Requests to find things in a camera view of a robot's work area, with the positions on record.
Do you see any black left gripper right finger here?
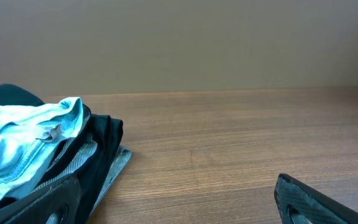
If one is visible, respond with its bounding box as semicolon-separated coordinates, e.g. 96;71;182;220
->
274;174;358;224

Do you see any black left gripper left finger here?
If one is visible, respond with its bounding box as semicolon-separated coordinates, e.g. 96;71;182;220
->
0;174;81;224

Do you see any light blue crumpled garment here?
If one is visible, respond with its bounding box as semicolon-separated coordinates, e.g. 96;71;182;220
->
0;97;83;200

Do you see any grey folded garment in pile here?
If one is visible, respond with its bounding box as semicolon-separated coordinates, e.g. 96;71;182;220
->
32;111;133;215

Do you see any black folded garment in pile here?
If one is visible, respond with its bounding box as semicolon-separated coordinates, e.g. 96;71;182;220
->
0;84;131;223

